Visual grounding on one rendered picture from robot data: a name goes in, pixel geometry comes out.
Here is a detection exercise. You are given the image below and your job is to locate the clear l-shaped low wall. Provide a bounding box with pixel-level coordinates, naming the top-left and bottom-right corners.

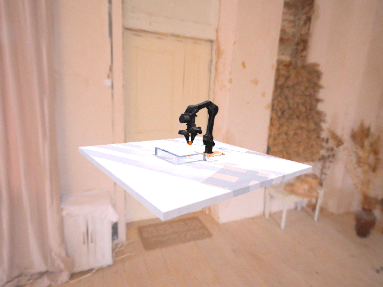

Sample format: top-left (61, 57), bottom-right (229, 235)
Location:
top-left (155, 148), bottom-right (205, 166)

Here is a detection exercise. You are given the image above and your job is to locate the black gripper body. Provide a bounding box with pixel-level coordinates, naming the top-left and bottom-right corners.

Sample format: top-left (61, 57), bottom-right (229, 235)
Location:
top-left (178, 123), bottom-right (202, 135)

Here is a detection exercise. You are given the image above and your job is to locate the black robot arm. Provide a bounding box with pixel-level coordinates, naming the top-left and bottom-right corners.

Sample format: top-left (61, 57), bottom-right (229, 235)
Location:
top-left (179, 100), bottom-right (218, 154)

